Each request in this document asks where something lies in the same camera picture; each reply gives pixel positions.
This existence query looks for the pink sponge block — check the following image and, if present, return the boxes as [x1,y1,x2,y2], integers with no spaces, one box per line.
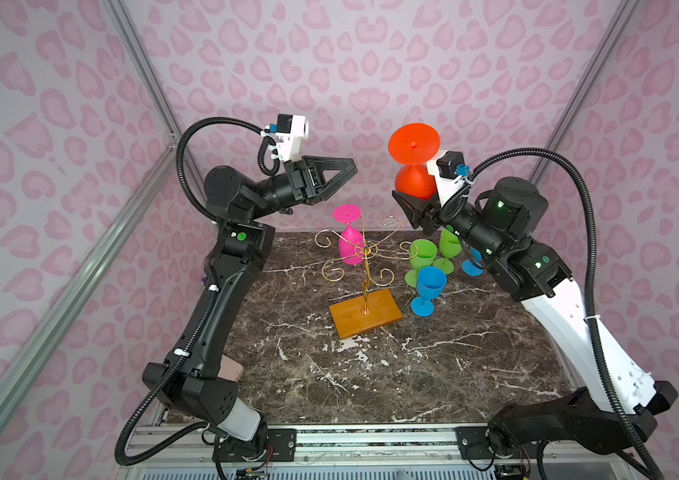
[217,355,244,382]

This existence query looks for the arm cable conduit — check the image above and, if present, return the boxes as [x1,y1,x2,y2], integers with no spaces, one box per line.
[439,147,667,480]
[113,116,280,468]

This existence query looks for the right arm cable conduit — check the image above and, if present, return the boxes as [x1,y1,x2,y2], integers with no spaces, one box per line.
[439,147,667,480]

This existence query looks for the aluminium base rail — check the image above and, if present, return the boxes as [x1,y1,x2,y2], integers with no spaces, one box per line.
[113,422,647,480]

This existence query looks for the blue wine glass front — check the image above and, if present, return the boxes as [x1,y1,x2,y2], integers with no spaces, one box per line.
[461,248,485,277]

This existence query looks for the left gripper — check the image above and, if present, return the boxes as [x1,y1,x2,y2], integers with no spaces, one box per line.
[249,165,355,229]

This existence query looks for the diagonal aluminium frame bar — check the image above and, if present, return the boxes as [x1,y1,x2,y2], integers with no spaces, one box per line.
[0,140,184,475]

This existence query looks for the green wine glass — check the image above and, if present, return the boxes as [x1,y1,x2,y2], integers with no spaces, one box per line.
[405,239,437,288]
[433,229,463,275]

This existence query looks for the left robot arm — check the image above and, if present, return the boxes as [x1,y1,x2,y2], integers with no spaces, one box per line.
[142,156,357,441]

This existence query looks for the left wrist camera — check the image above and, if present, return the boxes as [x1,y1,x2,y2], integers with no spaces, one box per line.
[260,114,309,162]

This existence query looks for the wooden rack base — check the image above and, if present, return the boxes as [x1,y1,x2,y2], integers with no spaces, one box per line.
[329,289,403,340]

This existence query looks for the gold wire glass rack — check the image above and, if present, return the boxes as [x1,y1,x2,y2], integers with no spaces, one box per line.
[313,216,411,296]

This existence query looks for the magenta wine glass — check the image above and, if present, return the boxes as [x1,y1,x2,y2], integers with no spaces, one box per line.
[332,204,365,266]

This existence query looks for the red wine glass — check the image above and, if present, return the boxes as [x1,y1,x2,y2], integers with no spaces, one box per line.
[389,123,441,200]

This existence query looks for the blue wine glass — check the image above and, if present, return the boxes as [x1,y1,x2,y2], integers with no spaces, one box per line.
[461,248,485,277]
[411,266,447,317]

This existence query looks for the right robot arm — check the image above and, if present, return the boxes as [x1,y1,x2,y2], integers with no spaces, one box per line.
[393,177,633,456]

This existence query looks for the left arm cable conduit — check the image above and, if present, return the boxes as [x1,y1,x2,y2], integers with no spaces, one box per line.
[113,116,280,468]

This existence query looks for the green wine glass front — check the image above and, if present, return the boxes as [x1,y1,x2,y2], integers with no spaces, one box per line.
[405,239,437,288]

